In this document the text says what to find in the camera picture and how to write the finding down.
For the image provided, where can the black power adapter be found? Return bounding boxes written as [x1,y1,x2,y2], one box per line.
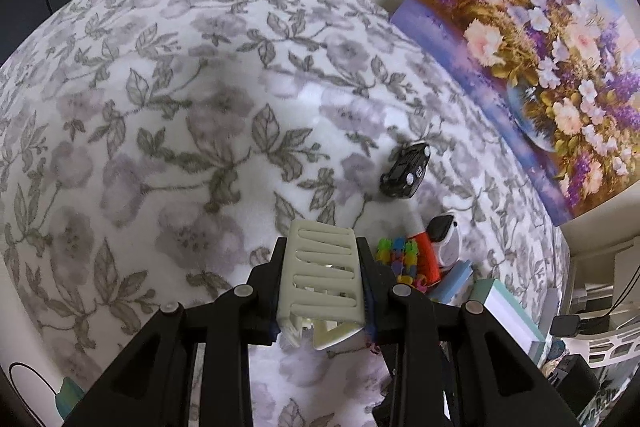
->
[550,314,582,338]

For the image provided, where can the white earbuds case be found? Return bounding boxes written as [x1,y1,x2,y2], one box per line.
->
[429,214,462,265]

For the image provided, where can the orange and white small bottle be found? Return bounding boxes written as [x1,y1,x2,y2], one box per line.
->
[407,229,443,285]

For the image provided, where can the teal and white box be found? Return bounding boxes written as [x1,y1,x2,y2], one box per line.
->
[470,277,548,368]

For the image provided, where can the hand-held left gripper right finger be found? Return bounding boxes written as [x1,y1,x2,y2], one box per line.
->
[356,237,581,427]

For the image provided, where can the cream slotted plastic part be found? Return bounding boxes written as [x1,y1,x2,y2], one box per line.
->
[275,219,368,350]

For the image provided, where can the colourful plastic toy vehicle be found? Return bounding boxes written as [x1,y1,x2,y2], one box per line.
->
[376,237,426,292]

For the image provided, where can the thin black cable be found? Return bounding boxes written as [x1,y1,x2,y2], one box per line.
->
[10,361,62,408]

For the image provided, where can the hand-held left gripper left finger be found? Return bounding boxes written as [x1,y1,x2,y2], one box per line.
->
[65,237,288,427]

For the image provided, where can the white plastic basket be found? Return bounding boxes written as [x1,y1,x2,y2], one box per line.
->
[550,302,640,380]

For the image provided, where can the blue foam tube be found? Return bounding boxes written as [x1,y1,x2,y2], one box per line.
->
[435,259,473,303]

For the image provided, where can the floral printed blanket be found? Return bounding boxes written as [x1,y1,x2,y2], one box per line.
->
[0,0,571,427]

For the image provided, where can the flower painting poster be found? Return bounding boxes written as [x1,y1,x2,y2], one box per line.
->
[390,0,640,225]

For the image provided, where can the small teal object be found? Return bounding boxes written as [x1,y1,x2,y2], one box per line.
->
[55,379,84,420]

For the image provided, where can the white power strip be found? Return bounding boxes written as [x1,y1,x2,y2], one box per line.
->
[542,289,561,335]

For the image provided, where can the black box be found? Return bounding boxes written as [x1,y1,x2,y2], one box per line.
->
[550,353,601,414]

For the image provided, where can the black toy car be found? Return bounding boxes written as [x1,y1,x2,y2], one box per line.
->
[379,143,432,198]

